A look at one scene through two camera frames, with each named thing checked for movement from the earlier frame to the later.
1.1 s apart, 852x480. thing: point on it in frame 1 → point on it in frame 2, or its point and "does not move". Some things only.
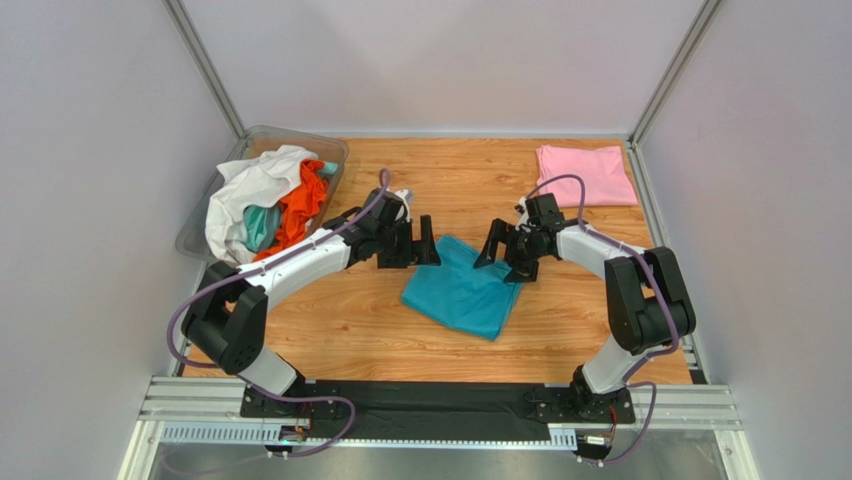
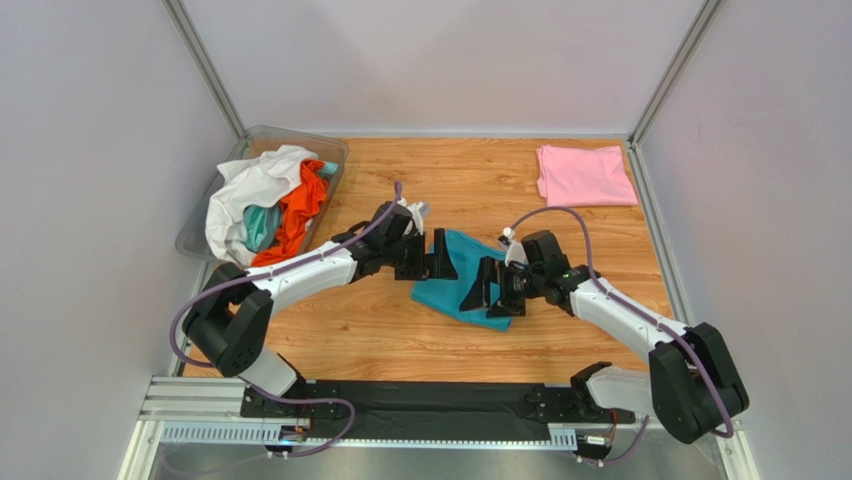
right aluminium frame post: (672, 70) does not move
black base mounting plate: (431, 410) does not move
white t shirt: (249, 183) does not move
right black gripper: (509, 246) → (505, 288)
